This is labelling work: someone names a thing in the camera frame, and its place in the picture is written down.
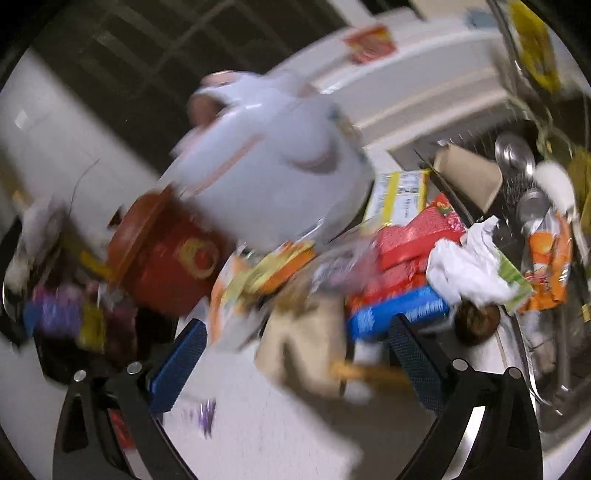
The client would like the red sticker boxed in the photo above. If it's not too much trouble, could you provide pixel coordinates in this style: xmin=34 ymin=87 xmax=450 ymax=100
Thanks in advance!
xmin=342 ymin=24 xmax=399 ymax=65

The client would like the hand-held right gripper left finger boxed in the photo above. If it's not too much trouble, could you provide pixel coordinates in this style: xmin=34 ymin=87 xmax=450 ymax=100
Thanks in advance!
xmin=52 ymin=318 xmax=208 ymax=480

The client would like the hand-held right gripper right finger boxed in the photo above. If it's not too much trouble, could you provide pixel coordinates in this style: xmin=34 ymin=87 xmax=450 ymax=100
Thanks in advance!
xmin=388 ymin=314 xmax=544 ymax=480

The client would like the brown paper cup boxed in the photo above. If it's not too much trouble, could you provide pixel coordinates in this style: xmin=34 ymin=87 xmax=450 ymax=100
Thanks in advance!
xmin=431 ymin=143 xmax=504 ymax=210

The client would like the purple candy wrapper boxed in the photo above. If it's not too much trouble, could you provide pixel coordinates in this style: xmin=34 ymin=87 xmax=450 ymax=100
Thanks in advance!
xmin=185 ymin=399 xmax=218 ymax=437

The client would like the beige paper bag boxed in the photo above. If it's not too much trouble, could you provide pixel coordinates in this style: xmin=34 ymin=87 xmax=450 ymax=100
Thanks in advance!
xmin=255 ymin=295 xmax=356 ymax=400

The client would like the blue snack packet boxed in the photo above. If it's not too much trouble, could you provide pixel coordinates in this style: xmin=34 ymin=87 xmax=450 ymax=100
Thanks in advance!
xmin=345 ymin=285 xmax=452 ymax=343

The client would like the dark bag of wrappers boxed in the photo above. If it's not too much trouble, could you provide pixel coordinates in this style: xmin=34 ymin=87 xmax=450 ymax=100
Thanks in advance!
xmin=2 ymin=194 xmax=139 ymax=386

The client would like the white rounded utensil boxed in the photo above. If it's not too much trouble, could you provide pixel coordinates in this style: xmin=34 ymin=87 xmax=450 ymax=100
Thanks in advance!
xmin=534 ymin=161 xmax=578 ymax=217

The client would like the red snack packet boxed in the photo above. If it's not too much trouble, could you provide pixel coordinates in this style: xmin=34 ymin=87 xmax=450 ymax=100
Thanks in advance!
xmin=348 ymin=194 xmax=467 ymax=319

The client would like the white rice cooker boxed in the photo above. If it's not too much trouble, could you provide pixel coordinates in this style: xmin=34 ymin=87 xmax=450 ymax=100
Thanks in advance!
xmin=159 ymin=69 xmax=377 ymax=252

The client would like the dark window grille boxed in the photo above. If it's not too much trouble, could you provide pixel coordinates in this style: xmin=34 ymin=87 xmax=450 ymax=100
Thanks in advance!
xmin=28 ymin=0 xmax=356 ymax=185

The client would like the yellow crinkled wrapper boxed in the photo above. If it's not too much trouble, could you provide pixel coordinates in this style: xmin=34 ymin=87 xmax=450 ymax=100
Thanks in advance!
xmin=508 ymin=0 xmax=562 ymax=92

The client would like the clear plastic wrapper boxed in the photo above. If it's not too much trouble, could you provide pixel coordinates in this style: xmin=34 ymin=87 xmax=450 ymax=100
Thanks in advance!
xmin=309 ymin=224 xmax=384 ymax=301

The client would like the green and white packet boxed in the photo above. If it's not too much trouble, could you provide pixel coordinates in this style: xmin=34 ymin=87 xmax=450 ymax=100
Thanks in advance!
xmin=494 ymin=251 xmax=534 ymax=315

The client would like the orange topped noodle packet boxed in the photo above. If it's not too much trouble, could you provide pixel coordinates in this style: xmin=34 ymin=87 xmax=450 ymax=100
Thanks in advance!
xmin=210 ymin=240 xmax=319 ymax=342

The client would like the brown round food scrap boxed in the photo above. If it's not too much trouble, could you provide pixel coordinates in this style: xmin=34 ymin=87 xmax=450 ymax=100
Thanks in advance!
xmin=455 ymin=300 xmax=502 ymax=347

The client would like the red lidded pot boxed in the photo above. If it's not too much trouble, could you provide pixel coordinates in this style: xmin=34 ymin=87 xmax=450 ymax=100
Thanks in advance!
xmin=106 ymin=185 xmax=236 ymax=317

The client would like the orange snack packet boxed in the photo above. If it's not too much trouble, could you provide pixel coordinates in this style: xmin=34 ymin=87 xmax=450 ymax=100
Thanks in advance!
xmin=518 ymin=210 xmax=574 ymax=313

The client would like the white crumpled tissue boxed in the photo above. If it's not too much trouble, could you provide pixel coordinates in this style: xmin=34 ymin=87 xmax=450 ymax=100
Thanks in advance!
xmin=425 ymin=216 xmax=518 ymax=306

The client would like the metal ladle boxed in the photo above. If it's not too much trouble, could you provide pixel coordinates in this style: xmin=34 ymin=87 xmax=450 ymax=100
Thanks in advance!
xmin=494 ymin=131 xmax=537 ymax=178

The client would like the yellow packet with white label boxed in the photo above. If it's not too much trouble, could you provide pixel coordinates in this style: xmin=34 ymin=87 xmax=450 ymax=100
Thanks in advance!
xmin=362 ymin=170 xmax=435 ymax=227

